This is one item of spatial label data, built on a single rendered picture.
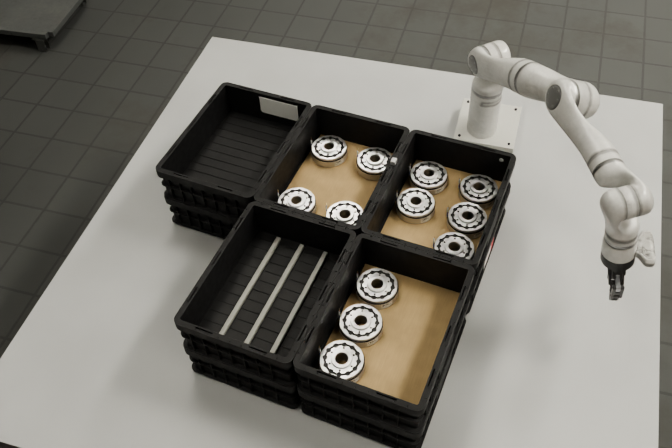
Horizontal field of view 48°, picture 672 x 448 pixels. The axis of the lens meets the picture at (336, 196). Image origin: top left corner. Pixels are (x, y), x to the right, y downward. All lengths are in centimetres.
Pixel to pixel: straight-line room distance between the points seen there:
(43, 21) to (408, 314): 301
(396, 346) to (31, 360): 93
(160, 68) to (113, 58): 28
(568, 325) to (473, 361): 27
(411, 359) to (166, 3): 310
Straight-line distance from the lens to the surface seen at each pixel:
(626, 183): 172
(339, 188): 211
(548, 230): 223
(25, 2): 456
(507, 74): 205
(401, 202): 203
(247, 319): 187
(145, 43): 419
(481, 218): 201
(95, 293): 218
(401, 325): 183
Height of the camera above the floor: 238
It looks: 48 degrees down
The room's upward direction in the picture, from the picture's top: 4 degrees counter-clockwise
